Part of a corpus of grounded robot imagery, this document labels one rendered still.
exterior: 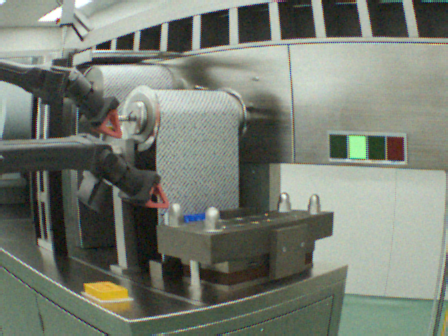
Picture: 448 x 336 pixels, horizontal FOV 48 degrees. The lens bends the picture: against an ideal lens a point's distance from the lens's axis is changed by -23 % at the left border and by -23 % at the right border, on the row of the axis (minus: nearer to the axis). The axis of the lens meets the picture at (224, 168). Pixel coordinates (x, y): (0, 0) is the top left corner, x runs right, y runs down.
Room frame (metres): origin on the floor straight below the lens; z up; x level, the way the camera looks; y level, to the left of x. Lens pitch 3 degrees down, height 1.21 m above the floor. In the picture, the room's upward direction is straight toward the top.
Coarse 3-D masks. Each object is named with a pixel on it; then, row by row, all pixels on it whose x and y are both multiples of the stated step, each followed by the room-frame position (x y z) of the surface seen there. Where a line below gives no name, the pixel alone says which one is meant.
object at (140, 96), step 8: (136, 96) 1.36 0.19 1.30; (144, 96) 1.34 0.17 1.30; (128, 104) 1.39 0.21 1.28; (152, 104) 1.32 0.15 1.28; (152, 112) 1.32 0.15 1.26; (152, 120) 1.32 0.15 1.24; (152, 128) 1.32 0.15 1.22; (128, 136) 1.38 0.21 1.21; (136, 136) 1.36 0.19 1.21; (144, 136) 1.34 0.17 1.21
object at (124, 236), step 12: (120, 144) 1.36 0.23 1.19; (132, 144) 1.36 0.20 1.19; (120, 156) 1.35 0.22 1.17; (132, 156) 1.36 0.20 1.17; (120, 204) 1.35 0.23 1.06; (132, 204) 1.37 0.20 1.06; (120, 216) 1.35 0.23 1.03; (132, 216) 1.37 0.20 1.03; (120, 228) 1.35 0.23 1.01; (132, 228) 1.36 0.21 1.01; (120, 240) 1.36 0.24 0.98; (132, 240) 1.36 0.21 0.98; (120, 252) 1.36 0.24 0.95; (132, 252) 1.36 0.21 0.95; (120, 264) 1.36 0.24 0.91; (132, 264) 1.36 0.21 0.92
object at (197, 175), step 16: (160, 144) 1.33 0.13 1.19; (176, 144) 1.36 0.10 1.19; (192, 144) 1.39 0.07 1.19; (208, 144) 1.42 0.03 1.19; (224, 144) 1.45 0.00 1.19; (160, 160) 1.33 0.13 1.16; (176, 160) 1.36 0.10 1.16; (192, 160) 1.39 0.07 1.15; (208, 160) 1.42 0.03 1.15; (224, 160) 1.45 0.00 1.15; (176, 176) 1.36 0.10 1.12; (192, 176) 1.39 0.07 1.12; (208, 176) 1.42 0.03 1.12; (224, 176) 1.45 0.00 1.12; (176, 192) 1.36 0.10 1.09; (192, 192) 1.39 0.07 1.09; (208, 192) 1.42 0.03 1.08; (224, 192) 1.45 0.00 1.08; (160, 208) 1.32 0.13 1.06; (192, 208) 1.39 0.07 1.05; (208, 208) 1.42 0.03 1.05; (224, 208) 1.45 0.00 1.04; (160, 224) 1.32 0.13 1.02
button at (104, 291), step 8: (88, 288) 1.07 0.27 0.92; (96, 288) 1.06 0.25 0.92; (104, 288) 1.07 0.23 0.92; (112, 288) 1.07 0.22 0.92; (120, 288) 1.08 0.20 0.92; (96, 296) 1.05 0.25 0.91; (104, 296) 1.04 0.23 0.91; (112, 296) 1.06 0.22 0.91; (120, 296) 1.07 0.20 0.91; (128, 296) 1.09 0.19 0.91
